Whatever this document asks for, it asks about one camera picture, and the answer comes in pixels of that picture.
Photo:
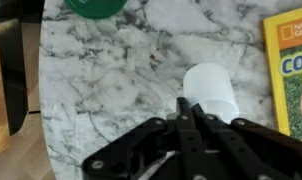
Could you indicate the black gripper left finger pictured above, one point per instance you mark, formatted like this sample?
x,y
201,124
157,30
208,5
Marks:
x,y
151,150

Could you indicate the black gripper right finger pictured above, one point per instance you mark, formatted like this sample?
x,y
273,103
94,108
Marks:
x,y
251,150

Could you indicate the translucent white plastic scooper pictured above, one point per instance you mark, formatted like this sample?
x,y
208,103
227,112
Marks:
x,y
209,86

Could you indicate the yellow animal picture book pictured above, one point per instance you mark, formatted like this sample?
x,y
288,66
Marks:
x,y
292,76

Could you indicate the green round plastic lid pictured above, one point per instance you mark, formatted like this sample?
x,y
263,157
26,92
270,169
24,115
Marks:
x,y
96,8

